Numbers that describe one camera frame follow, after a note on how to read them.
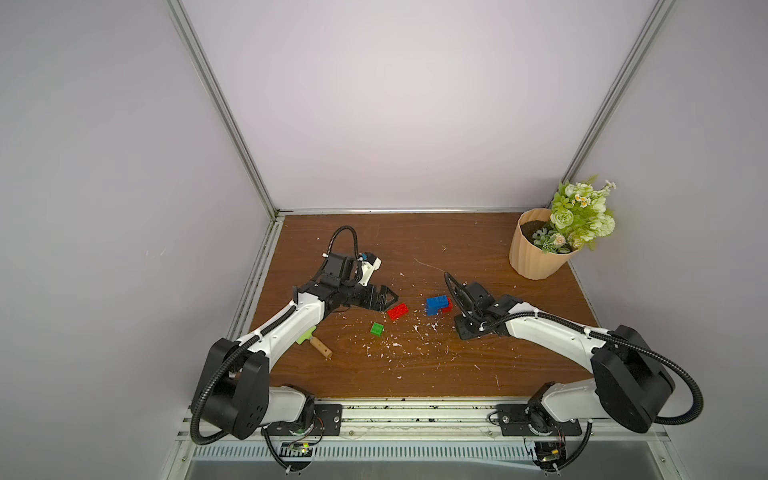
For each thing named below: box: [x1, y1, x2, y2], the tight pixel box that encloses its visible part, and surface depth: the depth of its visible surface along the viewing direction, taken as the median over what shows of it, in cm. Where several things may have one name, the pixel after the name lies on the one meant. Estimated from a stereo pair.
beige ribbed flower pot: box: [509, 208, 579, 280], surface depth 94 cm
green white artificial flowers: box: [532, 175, 617, 254], surface depth 83 cm
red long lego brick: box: [388, 303, 409, 321], surface depth 92 cm
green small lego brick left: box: [370, 322, 385, 337], surface depth 89 cm
